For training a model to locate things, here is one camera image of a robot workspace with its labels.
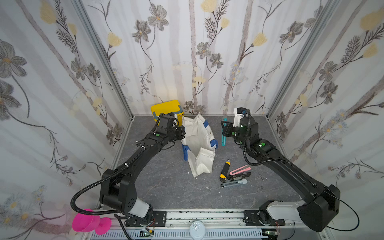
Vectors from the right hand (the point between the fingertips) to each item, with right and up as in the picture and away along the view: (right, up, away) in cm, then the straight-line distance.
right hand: (225, 121), depth 72 cm
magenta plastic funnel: (-59, -42, -13) cm, 74 cm away
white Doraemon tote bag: (-12, -16, +28) cm, 34 cm away
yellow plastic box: (-31, +13, +38) cm, 51 cm away
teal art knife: (-1, -8, +1) cm, 8 cm away
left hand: (-19, -5, +11) cm, 22 cm away
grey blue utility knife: (+12, -35, +14) cm, 40 cm away
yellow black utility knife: (+2, -32, +15) cm, 36 cm away
